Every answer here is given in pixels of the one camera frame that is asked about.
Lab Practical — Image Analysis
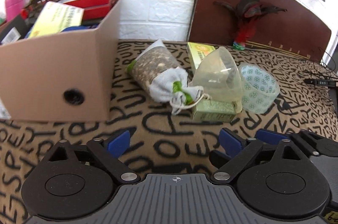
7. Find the clear plastic funnel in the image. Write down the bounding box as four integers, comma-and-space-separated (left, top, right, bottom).
187, 42, 244, 113

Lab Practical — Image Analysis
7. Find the grain-filled drawstring pouch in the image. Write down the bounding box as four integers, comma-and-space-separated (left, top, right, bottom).
127, 39, 210, 115

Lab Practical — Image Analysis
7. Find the blue tape roll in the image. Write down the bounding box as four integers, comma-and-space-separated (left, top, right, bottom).
62, 24, 98, 32

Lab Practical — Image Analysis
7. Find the letter-patterned beige mat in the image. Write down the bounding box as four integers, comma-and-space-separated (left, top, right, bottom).
1, 41, 337, 223

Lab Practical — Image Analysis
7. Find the patterned clear tape roll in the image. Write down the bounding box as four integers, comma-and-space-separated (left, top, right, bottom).
238, 63, 280, 114

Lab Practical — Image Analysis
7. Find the green cardboard box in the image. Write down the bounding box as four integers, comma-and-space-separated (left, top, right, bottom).
187, 42, 243, 123

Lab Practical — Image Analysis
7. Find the brown cardboard box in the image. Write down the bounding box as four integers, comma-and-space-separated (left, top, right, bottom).
1, 0, 122, 122

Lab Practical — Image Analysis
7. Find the dark red wooden board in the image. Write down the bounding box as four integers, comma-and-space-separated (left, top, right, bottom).
187, 0, 331, 61

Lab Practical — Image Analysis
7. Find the red feather shuttlecock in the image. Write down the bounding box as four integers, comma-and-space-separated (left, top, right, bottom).
213, 0, 288, 51

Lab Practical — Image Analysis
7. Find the yellow-green medicine box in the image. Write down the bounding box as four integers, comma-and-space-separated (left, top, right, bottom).
26, 1, 84, 38

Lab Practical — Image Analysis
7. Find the red gift box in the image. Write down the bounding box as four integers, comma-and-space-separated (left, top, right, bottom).
61, 0, 117, 21

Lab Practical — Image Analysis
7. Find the pink thermos bottle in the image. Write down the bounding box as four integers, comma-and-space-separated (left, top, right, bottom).
5, 0, 25, 22

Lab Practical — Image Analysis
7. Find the black cable bundle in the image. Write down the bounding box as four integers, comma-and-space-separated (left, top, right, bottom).
298, 46, 338, 90

